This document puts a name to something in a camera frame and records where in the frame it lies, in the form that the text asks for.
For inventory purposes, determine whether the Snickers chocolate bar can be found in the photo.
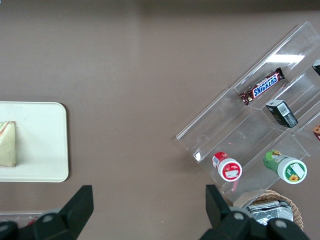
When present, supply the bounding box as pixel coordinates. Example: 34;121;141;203
238;67;286;106

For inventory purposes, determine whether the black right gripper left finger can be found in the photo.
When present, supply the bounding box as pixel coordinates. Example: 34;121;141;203
27;184;95;240

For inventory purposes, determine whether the light tan wicker basket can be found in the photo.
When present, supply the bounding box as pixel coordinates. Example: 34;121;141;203
232;189;305;230

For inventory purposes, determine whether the silver foil package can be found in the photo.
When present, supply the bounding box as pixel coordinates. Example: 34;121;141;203
246;199;295;227

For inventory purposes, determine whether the small black carton box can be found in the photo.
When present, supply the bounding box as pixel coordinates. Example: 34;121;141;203
265;99;299;129

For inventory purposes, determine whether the cream plastic serving tray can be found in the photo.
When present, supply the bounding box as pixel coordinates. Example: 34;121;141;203
0;101;70;183

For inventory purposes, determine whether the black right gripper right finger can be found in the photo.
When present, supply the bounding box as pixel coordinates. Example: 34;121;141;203
199;184;253;240

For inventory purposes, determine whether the red label white-cap bottle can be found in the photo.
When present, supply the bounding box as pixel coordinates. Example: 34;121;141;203
211;151;243;182

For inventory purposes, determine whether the clear acrylic stepped display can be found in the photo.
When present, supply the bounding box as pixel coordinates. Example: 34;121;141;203
175;21;320;203

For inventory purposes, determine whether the triangular sandwich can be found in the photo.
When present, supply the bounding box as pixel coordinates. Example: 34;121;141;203
0;120;18;168

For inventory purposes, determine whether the green label white-cap bottle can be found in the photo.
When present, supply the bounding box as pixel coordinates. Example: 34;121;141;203
262;149;308;185

